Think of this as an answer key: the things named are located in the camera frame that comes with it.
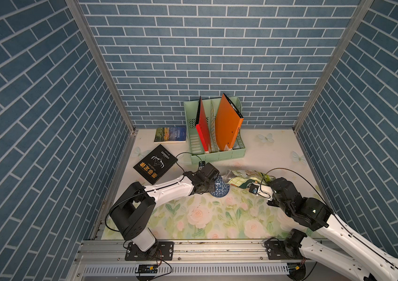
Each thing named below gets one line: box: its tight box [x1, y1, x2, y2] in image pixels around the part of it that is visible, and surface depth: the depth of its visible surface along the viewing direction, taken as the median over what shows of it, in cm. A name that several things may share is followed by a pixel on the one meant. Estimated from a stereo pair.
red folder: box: [195, 96, 212, 153], surface depth 96 cm
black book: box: [132, 144, 179, 185], surface depth 101 cm
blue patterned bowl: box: [210, 175, 231, 198], surface depth 92 cm
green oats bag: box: [221, 169, 277, 189], surface depth 72 cm
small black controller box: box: [134, 264, 159, 274], surface depth 73 cm
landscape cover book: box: [153, 127, 187, 145], surface depth 118 cm
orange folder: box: [214, 93, 245, 152], surface depth 93 cm
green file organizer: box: [183, 96, 246, 164], surface depth 104 cm
